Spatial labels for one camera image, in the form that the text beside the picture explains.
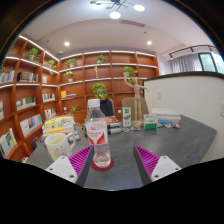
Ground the cream ceramic mug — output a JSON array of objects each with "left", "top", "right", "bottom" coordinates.
[{"left": 44, "top": 132, "right": 77, "bottom": 162}]

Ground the tall green white carton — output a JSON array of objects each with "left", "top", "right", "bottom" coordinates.
[{"left": 121, "top": 106, "right": 132, "bottom": 128}]

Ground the ceiling air vent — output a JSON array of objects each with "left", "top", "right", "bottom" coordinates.
[{"left": 119, "top": 19, "right": 146, "bottom": 28}]

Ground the brown cardboard box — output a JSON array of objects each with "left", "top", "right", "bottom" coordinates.
[{"left": 121, "top": 97, "right": 150, "bottom": 122}]

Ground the clear plastic water bottle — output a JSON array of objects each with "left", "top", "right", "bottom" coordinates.
[{"left": 85, "top": 98, "right": 112, "bottom": 169}]

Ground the wooden wall shelf unit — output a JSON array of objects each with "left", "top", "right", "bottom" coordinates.
[{"left": 0, "top": 33, "right": 159, "bottom": 164}]

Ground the flat round red coaster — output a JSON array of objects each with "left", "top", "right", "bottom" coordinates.
[{"left": 90, "top": 156, "right": 115, "bottom": 172}]

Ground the black track light rail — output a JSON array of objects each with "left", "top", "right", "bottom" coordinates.
[{"left": 167, "top": 44, "right": 214, "bottom": 61}]

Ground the branched ceiling lamp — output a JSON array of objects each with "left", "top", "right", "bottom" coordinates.
[{"left": 89, "top": 0, "right": 146, "bottom": 20}]

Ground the stack of dark books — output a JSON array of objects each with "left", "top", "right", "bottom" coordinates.
[{"left": 106, "top": 115, "right": 122, "bottom": 135}]

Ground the stack of colourful books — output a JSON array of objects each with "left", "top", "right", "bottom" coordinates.
[{"left": 42, "top": 114, "right": 77, "bottom": 138}]

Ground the small green white box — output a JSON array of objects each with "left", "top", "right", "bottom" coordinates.
[{"left": 143, "top": 114, "right": 159, "bottom": 130}]

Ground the grey curtain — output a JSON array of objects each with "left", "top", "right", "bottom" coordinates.
[{"left": 171, "top": 53, "right": 204, "bottom": 74}]

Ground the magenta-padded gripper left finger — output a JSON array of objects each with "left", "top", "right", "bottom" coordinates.
[{"left": 45, "top": 144, "right": 96, "bottom": 188}]

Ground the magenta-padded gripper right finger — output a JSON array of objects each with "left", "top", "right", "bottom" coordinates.
[{"left": 132, "top": 144, "right": 183, "bottom": 186}]

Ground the wooden artist mannequin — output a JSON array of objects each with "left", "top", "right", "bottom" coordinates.
[{"left": 123, "top": 75, "right": 150, "bottom": 128}]

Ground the window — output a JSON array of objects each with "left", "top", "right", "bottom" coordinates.
[{"left": 199, "top": 51, "right": 224, "bottom": 74}]

